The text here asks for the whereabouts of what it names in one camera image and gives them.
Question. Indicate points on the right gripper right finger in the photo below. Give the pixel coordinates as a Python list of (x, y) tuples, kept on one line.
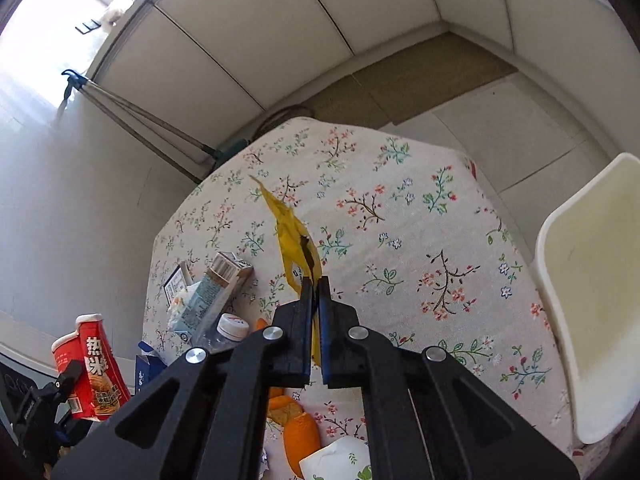
[(427, 416)]

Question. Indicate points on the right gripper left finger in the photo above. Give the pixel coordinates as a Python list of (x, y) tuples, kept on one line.
[(204, 416)]

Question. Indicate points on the blue cardboard box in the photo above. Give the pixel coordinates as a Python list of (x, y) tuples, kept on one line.
[(148, 365)]

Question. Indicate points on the milk carton with barcode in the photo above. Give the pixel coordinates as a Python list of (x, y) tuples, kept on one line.
[(195, 309)]

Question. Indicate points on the yellow banana peel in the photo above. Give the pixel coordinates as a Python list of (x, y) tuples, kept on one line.
[(298, 252)]

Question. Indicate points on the white kitchen cabinets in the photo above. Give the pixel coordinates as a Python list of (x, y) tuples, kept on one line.
[(209, 67)]

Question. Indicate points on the clear plastic water bottle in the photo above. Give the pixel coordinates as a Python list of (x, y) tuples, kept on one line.
[(229, 331)]

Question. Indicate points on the orange peel piece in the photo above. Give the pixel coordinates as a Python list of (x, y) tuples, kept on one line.
[(300, 433)]

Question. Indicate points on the white plastic chair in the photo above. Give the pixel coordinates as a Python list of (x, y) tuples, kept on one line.
[(586, 269)]

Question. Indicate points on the brown floor mat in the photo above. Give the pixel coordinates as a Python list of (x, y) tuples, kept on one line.
[(409, 83)]

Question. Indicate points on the broom with grey handle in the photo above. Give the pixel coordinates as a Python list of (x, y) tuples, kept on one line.
[(145, 142)]

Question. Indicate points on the mop with grey handle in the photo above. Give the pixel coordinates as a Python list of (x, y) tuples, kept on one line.
[(159, 132)]

